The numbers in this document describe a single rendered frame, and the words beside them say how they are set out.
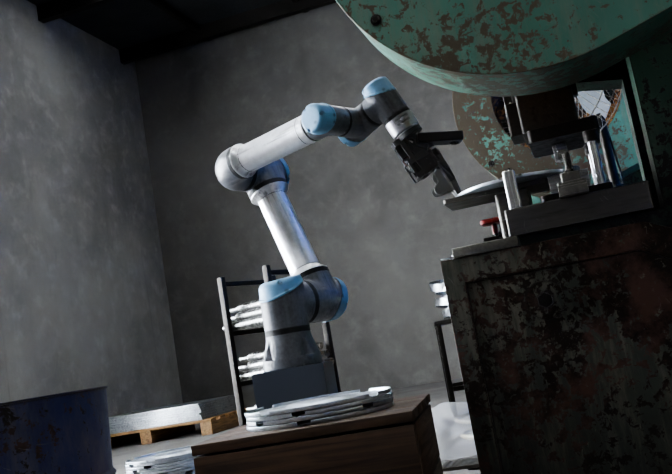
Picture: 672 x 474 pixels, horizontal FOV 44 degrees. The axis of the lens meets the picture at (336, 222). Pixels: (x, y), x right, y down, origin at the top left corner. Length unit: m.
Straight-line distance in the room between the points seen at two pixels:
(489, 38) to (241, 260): 7.94
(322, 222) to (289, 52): 1.97
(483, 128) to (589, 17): 1.85
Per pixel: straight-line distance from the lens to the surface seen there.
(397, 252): 8.90
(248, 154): 2.23
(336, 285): 2.26
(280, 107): 9.53
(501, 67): 1.65
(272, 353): 2.12
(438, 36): 1.69
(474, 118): 3.49
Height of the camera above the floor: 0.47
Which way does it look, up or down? 9 degrees up
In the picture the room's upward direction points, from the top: 10 degrees counter-clockwise
